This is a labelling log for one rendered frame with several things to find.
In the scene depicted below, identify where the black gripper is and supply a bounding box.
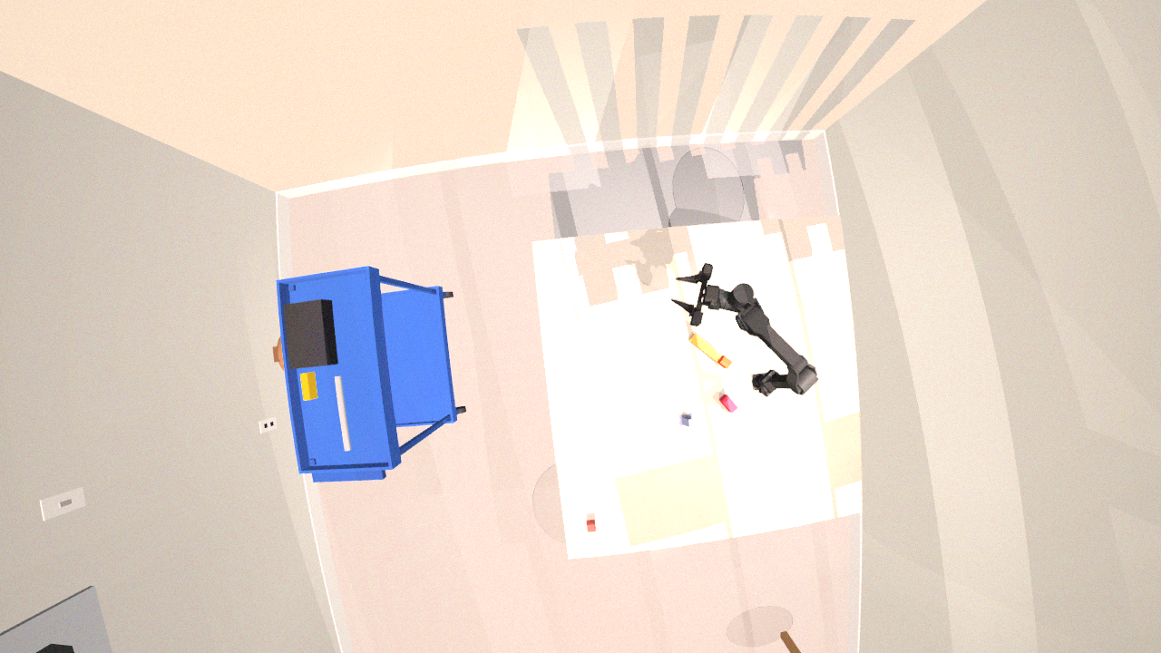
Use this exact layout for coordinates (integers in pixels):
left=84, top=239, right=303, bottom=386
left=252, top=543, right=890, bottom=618
left=671, top=263, right=727, bottom=327

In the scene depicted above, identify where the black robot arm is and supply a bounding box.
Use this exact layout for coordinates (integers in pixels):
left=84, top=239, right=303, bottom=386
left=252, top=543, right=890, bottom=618
left=704, top=284, right=819, bottom=397

